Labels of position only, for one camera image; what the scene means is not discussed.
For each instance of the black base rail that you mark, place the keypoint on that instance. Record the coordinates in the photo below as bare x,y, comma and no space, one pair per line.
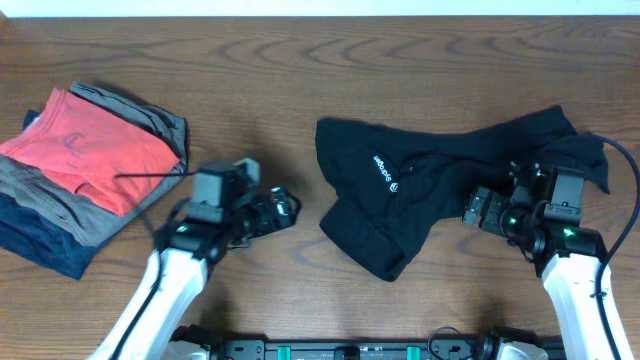
194,342

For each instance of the grey folded t-shirt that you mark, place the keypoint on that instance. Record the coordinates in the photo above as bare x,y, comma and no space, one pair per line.
170,128

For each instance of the navy folded t-shirt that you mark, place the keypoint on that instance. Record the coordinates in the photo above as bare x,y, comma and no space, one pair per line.
45,223

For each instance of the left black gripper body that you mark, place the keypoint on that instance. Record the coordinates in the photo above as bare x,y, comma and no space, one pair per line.
253,219

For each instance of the black t-shirt with logo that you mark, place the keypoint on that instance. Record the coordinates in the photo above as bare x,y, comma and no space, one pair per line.
394,185

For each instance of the red folded t-shirt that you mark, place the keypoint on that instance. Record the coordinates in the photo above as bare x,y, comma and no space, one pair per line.
91,152

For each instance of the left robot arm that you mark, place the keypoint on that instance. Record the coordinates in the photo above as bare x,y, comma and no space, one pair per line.
225,211

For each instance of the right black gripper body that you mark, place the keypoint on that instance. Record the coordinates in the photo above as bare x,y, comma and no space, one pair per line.
498,206

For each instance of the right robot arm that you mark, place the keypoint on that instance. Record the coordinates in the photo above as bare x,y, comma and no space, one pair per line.
541,216

